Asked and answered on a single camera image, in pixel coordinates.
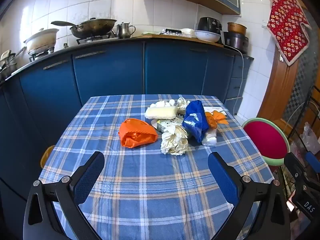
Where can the gas stove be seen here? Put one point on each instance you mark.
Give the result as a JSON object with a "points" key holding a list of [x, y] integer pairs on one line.
{"points": [[92, 39]]}

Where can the bag of white cotton balls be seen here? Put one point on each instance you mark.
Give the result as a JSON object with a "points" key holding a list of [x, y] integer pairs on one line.
{"points": [[162, 103]]}

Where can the white and teal box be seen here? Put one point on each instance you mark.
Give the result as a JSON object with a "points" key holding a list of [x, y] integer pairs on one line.
{"points": [[215, 109]]}

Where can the wooden door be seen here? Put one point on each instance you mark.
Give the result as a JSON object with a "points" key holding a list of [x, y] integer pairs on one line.
{"points": [[280, 92]]}

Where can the orange foil wrapper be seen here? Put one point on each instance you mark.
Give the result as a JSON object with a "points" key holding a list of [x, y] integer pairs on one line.
{"points": [[216, 118]]}

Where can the clear plastic tray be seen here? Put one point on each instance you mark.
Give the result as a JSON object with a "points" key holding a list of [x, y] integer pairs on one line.
{"points": [[171, 32]]}

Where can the metal pot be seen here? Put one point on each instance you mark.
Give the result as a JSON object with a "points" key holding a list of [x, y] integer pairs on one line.
{"points": [[7, 66]]}

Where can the metal kettle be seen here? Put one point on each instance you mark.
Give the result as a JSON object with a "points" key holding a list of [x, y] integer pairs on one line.
{"points": [[124, 31]]}

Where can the cream foam packet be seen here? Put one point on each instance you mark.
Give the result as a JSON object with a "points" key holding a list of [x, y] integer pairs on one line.
{"points": [[161, 112]]}

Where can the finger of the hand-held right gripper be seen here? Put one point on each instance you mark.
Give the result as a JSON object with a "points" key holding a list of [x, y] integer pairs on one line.
{"points": [[312, 161], [296, 172]]}

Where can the large white bowl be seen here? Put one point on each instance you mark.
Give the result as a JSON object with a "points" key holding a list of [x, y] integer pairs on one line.
{"points": [[206, 36]]}

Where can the blue kitchen cabinet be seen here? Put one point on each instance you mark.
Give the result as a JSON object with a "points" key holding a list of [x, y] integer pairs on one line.
{"points": [[112, 75]]}

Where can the white plastic packet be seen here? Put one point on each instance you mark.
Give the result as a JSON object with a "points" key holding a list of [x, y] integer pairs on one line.
{"points": [[210, 137]]}

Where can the clear plastic bag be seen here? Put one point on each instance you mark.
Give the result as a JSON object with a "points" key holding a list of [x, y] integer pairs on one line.
{"points": [[310, 137]]}

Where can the black wok with lid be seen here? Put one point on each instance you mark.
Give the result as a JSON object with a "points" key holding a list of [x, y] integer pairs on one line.
{"points": [[95, 27]]}

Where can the orange plastic bag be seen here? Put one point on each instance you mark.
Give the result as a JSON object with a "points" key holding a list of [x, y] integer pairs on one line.
{"points": [[135, 132]]}

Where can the wooden stool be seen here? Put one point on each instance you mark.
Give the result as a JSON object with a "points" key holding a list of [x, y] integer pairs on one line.
{"points": [[47, 155]]}

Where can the blue plaid tablecloth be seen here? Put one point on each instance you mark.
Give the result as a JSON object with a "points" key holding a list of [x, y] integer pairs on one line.
{"points": [[150, 192]]}

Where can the red quilted cloth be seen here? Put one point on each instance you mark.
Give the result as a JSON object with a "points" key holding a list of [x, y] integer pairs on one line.
{"points": [[287, 22]]}

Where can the pale green medicine box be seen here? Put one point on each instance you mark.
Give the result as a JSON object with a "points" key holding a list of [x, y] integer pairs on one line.
{"points": [[167, 125]]}

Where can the crumpled white wrapper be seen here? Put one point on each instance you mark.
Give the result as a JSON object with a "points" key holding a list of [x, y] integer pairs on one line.
{"points": [[182, 105]]}

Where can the black air fryer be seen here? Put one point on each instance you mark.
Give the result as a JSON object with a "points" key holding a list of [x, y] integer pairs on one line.
{"points": [[207, 25]]}

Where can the small white bowl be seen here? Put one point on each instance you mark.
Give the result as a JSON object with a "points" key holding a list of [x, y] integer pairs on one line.
{"points": [[187, 32]]}

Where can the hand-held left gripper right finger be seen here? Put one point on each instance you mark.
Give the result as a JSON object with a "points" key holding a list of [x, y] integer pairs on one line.
{"points": [[222, 177]]}

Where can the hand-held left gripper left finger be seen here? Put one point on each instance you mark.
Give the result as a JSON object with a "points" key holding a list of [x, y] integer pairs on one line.
{"points": [[90, 177]]}

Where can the blue drawer unit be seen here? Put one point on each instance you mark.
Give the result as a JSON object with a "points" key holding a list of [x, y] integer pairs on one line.
{"points": [[237, 80]]}

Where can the crumpled white tissue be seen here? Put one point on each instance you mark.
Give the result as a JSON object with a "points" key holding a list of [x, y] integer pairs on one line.
{"points": [[173, 142]]}

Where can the dark rice cooker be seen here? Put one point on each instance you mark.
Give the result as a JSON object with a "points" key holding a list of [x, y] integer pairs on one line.
{"points": [[235, 41]]}

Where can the white cooking pot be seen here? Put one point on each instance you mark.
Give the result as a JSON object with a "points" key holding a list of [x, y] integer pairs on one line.
{"points": [[41, 41]]}

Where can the brown inner pot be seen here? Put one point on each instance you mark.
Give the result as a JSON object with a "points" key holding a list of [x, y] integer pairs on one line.
{"points": [[236, 28]]}

